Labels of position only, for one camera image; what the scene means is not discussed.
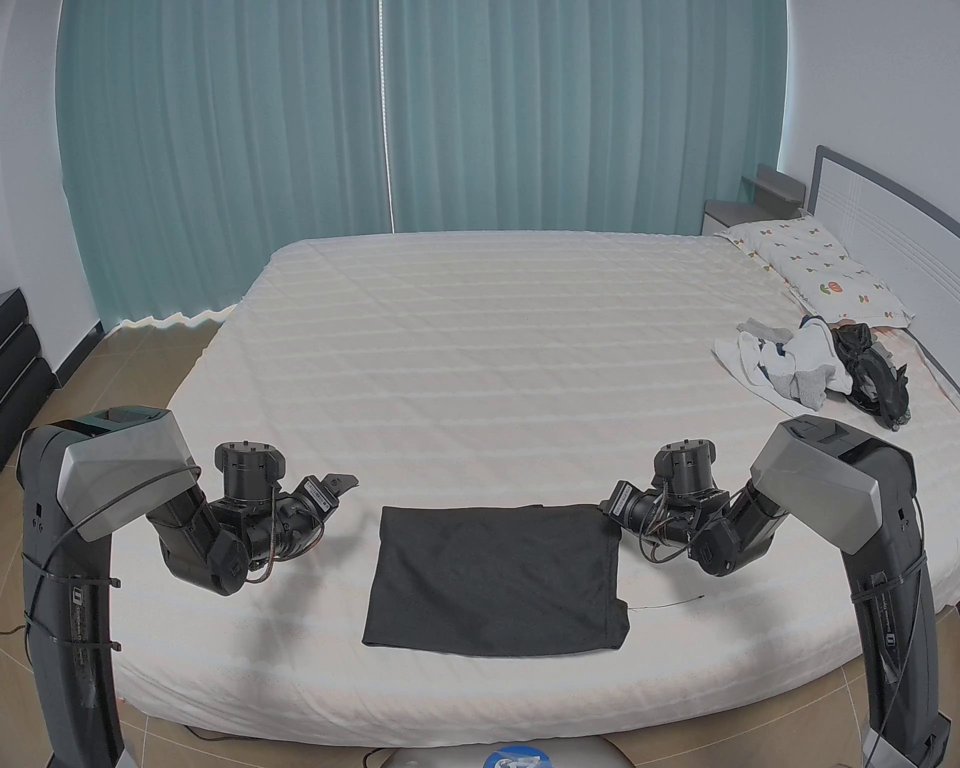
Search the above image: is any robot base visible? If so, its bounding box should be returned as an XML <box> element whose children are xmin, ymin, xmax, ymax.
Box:
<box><xmin>375</xmin><ymin>738</ymin><xmax>631</xmax><ymax>768</ymax></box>

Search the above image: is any grey bedside table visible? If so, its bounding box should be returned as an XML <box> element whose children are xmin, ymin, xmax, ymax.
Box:
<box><xmin>702</xmin><ymin>163</ymin><xmax>807</xmax><ymax>235</ymax></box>

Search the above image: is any pile of clothes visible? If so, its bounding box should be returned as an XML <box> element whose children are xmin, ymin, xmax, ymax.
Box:
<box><xmin>712</xmin><ymin>318</ymin><xmax>912</xmax><ymax>432</ymax></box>

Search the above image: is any dark grey chest of drawers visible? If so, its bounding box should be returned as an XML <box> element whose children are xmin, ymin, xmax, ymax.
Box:
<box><xmin>0</xmin><ymin>288</ymin><xmax>61</xmax><ymax>468</ymax></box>

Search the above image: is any blue-green curtain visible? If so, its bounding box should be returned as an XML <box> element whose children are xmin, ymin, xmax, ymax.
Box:
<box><xmin>56</xmin><ymin>0</ymin><xmax>395</xmax><ymax>330</ymax></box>
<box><xmin>382</xmin><ymin>0</ymin><xmax>789</xmax><ymax>237</ymax></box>

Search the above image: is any bed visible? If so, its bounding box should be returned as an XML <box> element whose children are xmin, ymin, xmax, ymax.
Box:
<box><xmin>112</xmin><ymin>146</ymin><xmax>960</xmax><ymax>751</ymax></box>

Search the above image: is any black T-shirt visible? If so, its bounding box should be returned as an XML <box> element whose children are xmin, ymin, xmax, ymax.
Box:
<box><xmin>361</xmin><ymin>504</ymin><xmax>706</xmax><ymax>659</ymax></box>

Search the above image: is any white printed pillow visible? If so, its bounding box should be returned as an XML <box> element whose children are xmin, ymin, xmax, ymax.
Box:
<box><xmin>716</xmin><ymin>217</ymin><xmax>916</xmax><ymax>325</ymax></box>

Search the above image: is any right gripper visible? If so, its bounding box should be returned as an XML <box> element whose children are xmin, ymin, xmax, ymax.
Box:
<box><xmin>603</xmin><ymin>480</ymin><xmax>648</xmax><ymax>532</ymax></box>

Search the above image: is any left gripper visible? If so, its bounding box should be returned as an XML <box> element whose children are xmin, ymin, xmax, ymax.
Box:
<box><xmin>298</xmin><ymin>474</ymin><xmax>340</xmax><ymax>520</ymax></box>

